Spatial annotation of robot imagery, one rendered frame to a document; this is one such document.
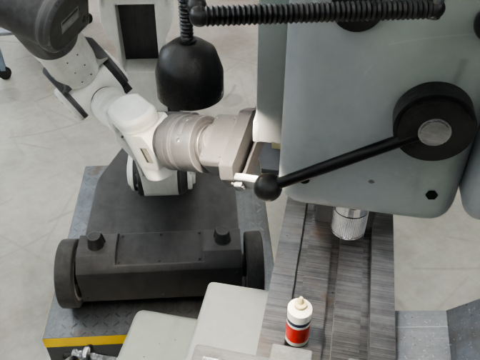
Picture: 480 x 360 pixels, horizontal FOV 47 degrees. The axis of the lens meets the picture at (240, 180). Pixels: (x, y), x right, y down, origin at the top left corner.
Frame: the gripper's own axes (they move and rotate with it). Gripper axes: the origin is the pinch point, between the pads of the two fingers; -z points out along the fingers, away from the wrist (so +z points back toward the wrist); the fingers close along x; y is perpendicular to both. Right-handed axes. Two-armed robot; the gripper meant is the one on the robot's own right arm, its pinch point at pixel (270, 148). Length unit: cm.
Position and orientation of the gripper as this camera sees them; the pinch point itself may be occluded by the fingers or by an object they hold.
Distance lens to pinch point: 77.3
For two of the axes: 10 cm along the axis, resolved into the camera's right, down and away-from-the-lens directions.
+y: 4.6, 4.6, 7.6
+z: -8.3, -0.9, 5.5
